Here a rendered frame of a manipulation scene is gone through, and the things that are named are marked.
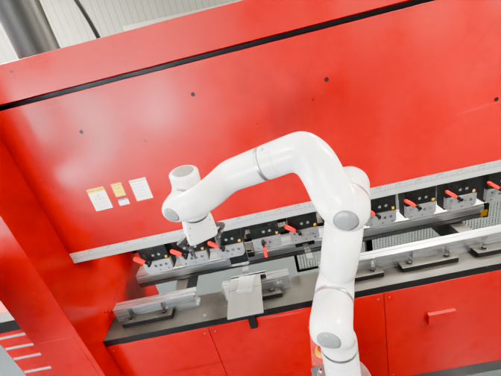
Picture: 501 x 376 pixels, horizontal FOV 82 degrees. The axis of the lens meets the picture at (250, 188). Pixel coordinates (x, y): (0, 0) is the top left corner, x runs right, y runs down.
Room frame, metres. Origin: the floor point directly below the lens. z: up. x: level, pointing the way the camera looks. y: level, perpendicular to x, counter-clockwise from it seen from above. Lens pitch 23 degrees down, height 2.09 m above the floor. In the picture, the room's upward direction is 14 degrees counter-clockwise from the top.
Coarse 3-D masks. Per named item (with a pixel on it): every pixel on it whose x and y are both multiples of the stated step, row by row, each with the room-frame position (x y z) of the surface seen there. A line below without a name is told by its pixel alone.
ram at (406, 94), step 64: (448, 0) 1.23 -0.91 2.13; (192, 64) 1.30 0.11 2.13; (256, 64) 1.28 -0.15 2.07; (320, 64) 1.26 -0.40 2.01; (384, 64) 1.25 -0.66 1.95; (448, 64) 1.23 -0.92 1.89; (0, 128) 1.36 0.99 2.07; (64, 128) 1.34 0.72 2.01; (128, 128) 1.32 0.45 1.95; (192, 128) 1.30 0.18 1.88; (256, 128) 1.28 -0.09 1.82; (320, 128) 1.27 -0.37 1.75; (384, 128) 1.25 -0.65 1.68; (448, 128) 1.23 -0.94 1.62; (64, 192) 1.35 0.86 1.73; (128, 192) 1.33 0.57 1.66; (256, 192) 1.29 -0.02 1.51; (384, 192) 1.25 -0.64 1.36
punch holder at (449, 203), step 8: (440, 184) 1.28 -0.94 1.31; (448, 184) 1.23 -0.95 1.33; (456, 184) 1.22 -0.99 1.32; (464, 184) 1.22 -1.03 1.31; (472, 184) 1.22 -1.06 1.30; (440, 192) 1.27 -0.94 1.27; (456, 192) 1.22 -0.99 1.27; (464, 192) 1.22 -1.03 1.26; (472, 192) 1.22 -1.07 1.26; (440, 200) 1.28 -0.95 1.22; (448, 200) 1.22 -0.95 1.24; (456, 200) 1.22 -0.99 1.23; (464, 200) 1.23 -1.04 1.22; (472, 200) 1.21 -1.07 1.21; (448, 208) 1.22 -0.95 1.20; (456, 208) 1.22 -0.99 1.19
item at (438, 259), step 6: (450, 252) 1.23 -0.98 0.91; (420, 258) 1.24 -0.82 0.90; (426, 258) 1.23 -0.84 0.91; (432, 258) 1.22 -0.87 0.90; (438, 258) 1.21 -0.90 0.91; (444, 258) 1.20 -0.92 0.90; (450, 258) 1.19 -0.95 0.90; (456, 258) 1.18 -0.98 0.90; (402, 264) 1.23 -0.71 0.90; (414, 264) 1.21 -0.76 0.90; (420, 264) 1.20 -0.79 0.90; (426, 264) 1.19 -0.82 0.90; (432, 264) 1.19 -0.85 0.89; (438, 264) 1.19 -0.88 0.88; (402, 270) 1.20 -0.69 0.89; (408, 270) 1.20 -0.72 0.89; (414, 270) 1.20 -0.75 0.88
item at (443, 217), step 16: (464, 208) 1.48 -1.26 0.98; (480, 208) 1.47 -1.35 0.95; (400, 224) 1.50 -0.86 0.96; (416, 224) 1.50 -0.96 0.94; (432, 224) 1.49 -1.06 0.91; (288, 240) 1.60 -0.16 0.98; (320, 240) 1.54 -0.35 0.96; (256, 256) 1.57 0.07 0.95; (272, 256) 1.57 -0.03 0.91; (288, 256) 1.56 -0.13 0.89; (144, 272) 1.64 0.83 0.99; (160, 272) 1.62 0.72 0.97; (176, 272) 1.60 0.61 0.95; (192, 272) 1.60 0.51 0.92; (208, 272) 1.59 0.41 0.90
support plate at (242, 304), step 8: (256, 280) 1.28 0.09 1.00; (232, 288) 1.27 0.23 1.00; (256, 288) 1.22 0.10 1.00; (232, 296) 1.21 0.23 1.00; (240, 296) 1.19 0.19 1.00; (248, 296) 1.18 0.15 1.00; (256, 296) 1.16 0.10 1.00; (232, 304) 1.15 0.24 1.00; (240, 304) 1.13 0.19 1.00; (248, 304) 1.12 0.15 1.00; (256, 304) 1.11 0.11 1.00; (232, 312) 1.10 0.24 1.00; (240, 312) 1.09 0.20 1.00; (248, 312) 1.07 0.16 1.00; (256, 312) 1.06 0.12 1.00
